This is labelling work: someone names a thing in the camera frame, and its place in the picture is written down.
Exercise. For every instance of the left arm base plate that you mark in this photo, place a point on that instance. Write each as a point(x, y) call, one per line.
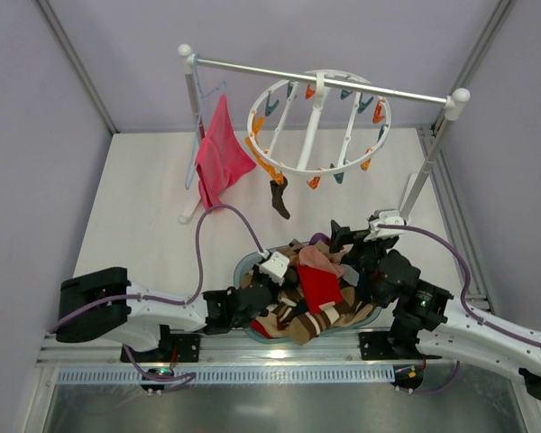
point(181, 348)

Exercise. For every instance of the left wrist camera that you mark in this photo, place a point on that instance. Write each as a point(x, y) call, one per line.
point(275, 267)

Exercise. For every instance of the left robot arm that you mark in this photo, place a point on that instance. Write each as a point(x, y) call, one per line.
point(106, 304)

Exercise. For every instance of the teal laundry basket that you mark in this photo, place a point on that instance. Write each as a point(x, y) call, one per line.
point(287, 300)

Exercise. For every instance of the aluminium rail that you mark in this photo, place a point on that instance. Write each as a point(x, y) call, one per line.
point(236, 349)

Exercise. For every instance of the brown striped sock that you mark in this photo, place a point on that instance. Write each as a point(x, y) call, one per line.
point(307, 326)

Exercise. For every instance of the pink sock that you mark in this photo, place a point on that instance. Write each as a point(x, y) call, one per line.
point(311, 257)

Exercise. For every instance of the pink cloth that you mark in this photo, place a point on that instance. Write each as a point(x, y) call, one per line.
point(221, 160)

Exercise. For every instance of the red sock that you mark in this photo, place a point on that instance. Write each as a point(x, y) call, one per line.
point(320, 288)

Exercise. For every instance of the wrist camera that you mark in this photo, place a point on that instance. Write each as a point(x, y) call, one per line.
point(384, 224)
point(275, 267)

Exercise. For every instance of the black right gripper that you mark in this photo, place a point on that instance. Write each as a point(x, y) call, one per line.
point(354, 237)

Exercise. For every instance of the white clothes rack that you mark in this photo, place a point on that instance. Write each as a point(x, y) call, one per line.
point(316, 128)

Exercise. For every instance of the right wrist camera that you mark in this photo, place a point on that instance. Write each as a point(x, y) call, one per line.
point(384, 224)

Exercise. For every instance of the blue wire hanger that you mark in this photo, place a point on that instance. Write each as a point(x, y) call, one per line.
point(197, 97)

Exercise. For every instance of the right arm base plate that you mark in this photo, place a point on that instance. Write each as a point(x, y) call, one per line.
point(375, 346)

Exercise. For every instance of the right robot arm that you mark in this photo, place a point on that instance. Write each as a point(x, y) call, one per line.
point(429, 320)

